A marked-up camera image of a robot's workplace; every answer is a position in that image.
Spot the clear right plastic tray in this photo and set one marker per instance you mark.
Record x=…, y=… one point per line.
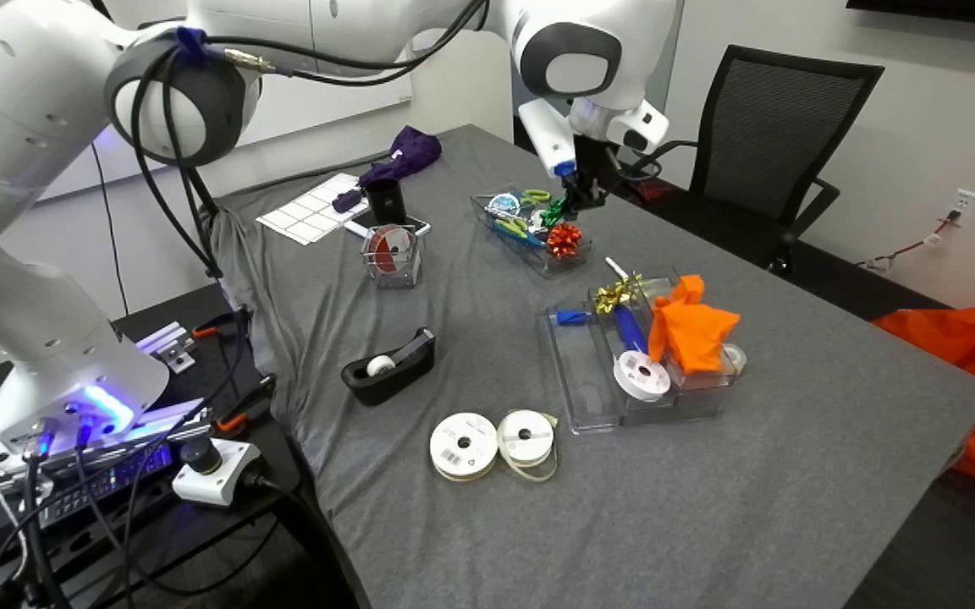
x=611, y=386

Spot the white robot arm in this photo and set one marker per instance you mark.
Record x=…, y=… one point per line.
x=185, y=90

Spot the red gift bow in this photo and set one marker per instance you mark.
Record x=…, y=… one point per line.
x=563, y=240

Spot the white ribbon spool near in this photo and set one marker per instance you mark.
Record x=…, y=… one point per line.
x=462, y=447

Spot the black tape dispenser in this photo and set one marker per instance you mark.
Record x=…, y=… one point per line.
x=381, y=378

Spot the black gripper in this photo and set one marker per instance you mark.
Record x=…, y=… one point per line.
x=600, y=166

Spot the white ribbon spool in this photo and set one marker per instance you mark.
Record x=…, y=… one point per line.
x=526, y=444
x=462, y=447

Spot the yellow gold gift bow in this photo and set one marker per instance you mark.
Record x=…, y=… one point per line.
x=614, y=295

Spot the blue marker pen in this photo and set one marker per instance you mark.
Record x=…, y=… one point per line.
x=627, y=326

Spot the white ribbon spool far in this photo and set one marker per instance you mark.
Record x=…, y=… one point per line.
x=526, y=444

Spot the black mug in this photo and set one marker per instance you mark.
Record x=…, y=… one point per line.
x=387, y=202

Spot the green gift bow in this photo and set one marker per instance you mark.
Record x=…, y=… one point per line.
x=554, y=212

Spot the white label sheet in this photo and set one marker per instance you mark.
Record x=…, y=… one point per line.
x=318, y=212

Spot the grey table cloth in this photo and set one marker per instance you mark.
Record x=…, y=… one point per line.
x=782, y=497

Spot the purple folded umbrella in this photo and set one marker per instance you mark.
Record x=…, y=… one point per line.
x=406, y=153

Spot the black mesh office chair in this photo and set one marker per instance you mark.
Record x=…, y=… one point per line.
x=765, y=130

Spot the robot base controller electronics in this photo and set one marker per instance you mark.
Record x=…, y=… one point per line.
x=88, y=459

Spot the red ribbon spool in case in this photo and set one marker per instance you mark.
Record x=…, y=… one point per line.
x=395, y=255

